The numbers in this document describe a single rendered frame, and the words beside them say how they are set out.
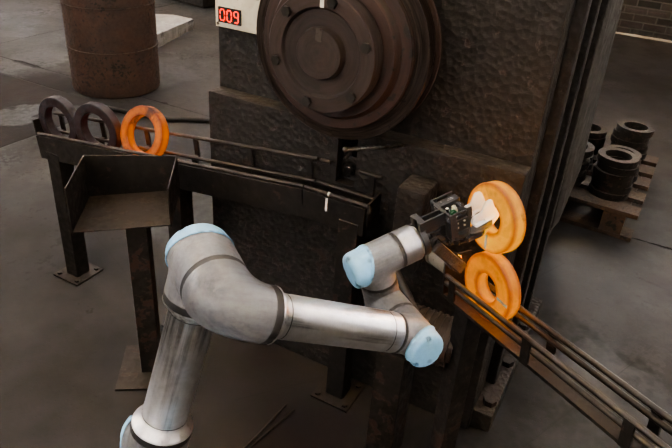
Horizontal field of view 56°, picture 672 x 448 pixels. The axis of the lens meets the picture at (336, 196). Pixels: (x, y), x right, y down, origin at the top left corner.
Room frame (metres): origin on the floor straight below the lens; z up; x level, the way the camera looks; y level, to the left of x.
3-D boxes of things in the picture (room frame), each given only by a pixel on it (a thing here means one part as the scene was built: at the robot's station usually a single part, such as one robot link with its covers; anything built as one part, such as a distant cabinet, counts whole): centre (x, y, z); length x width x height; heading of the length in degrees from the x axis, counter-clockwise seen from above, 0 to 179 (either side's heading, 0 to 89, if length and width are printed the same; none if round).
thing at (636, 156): (3.19, -1.06, 0.22); 1.20 x 0.81 x 0.44; 61
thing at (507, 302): (1.13, -0.35, 0.71); 0.16 x 0.03 x 0.16; 28
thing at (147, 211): (1.53, 0.58, 0.36); 0.26 x 0.20 x 0.72; 98
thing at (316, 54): (1.44, 0.05, 1.11); 0.28 x 0.06 x 0.28; 63
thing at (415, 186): (1.43, -0.21, 0.68); 0.11 x 0.08 x 0.24; 153
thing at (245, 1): (1.77, 0.26, 1.15); 0.26 x 0.02 x 0.18; 63
